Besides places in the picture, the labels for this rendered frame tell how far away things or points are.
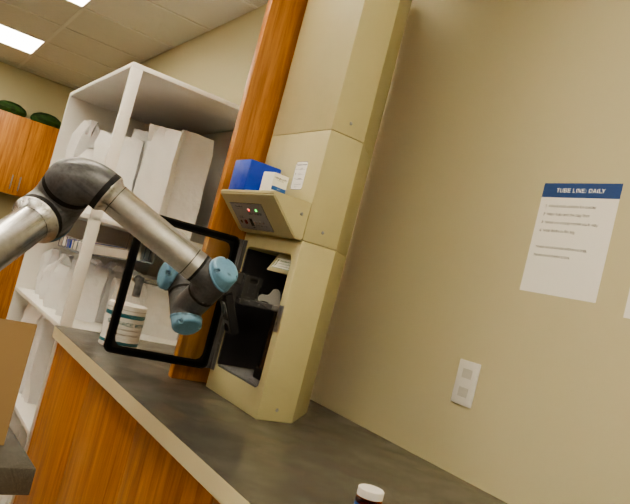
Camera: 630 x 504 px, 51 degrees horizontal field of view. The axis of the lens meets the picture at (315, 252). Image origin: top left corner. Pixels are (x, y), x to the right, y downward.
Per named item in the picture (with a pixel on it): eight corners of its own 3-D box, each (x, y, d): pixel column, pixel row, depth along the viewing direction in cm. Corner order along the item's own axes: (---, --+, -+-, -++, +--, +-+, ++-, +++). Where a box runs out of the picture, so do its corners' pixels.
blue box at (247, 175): (257, 199, 193) (265, 170, 193) (274, 200, 184) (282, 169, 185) (227, 189, 187) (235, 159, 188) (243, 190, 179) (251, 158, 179)
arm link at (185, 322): (189, 308, 152) (186, 271, 159) (164, 333, 158) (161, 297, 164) (217, 316, 157) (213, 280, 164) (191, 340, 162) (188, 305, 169)
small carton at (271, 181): (272, 197, 179) (278, 176, 180) (283, 199, 175) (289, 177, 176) (258, 192, 176) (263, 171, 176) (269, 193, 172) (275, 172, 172)
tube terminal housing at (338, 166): (276, 395, 206) (336, 162, 210) (334, 428, 179) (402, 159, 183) (205, 385, 193) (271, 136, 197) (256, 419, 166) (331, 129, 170)
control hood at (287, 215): (245, 232, 195) (254, 200, 196) (302, 240, 168) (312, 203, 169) (211, 222, 189) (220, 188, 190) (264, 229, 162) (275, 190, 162)
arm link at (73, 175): (84, 127, 148) (247, 265, 158) (62, 159, 154) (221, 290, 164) (56, 146, 138) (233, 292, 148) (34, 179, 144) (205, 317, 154)
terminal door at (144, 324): (206, 369, 191) (241, 237, 193) (101, 351, 177) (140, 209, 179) (205, 369, 192) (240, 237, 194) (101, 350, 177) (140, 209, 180)
